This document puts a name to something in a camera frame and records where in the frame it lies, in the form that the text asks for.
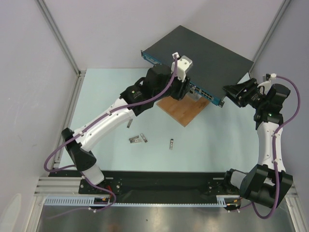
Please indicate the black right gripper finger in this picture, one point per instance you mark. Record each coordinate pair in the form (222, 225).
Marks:
(237, 90)
(238, 101)

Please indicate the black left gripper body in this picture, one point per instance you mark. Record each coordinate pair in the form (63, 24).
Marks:
(178, 87)

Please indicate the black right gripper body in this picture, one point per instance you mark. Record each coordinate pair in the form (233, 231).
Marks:
(246, 92)

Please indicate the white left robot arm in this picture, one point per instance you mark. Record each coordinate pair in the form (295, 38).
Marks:
(160, 81)

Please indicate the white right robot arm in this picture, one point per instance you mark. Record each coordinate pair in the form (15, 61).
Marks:
(267, 182)

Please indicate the wooden base board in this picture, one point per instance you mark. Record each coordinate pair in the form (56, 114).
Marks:
(183, 111)

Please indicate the silver SFP module upright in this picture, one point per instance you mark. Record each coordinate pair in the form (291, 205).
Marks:
(129, 123)

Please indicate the silver SFP module on pair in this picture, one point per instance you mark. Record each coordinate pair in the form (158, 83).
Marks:
(133, 138)

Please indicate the metal switch stand bracket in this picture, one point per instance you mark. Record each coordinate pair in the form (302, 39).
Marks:
(195, 96)

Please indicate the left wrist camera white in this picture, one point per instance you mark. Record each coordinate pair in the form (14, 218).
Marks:
(180, 66)

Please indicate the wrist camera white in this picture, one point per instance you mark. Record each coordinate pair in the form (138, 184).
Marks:
(267, 78)
(180, 66)

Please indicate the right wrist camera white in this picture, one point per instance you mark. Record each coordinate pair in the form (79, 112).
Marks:
(267, 78)

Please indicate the black blue network switch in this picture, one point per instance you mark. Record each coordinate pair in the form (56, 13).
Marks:
(214, 66)

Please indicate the aluminium frame post right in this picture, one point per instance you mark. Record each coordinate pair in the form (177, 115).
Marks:
(270, 31)

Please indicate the aluminium frame post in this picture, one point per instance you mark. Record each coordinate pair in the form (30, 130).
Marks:
(58, 35)
(270, 31)

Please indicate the aluminium frame post left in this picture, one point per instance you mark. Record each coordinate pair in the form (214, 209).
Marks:
(58, 35)

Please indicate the grey slotted cable duct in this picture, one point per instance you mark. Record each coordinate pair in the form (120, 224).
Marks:
(213, 201)

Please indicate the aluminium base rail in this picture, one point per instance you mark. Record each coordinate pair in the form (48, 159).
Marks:
(73, 186)

